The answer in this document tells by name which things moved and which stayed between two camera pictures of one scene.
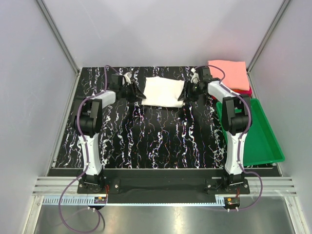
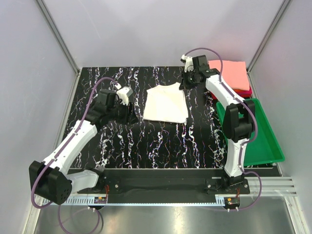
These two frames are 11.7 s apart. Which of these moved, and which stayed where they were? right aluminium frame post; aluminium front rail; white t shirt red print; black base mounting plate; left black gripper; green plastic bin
Moved: white t shirt red print; left black gripper
Stayed: black base mounting plate; green plastic bin; right aluminium frame post; aluminium front rail
